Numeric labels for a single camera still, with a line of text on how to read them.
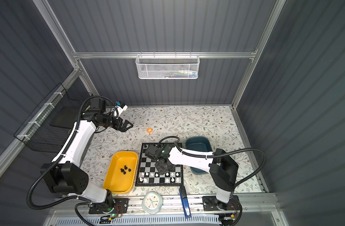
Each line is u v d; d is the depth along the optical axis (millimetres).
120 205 727
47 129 696
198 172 805
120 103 720
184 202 720
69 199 471
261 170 466
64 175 422
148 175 826
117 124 708
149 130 1051
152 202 722
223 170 440
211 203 725
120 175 838
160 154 580
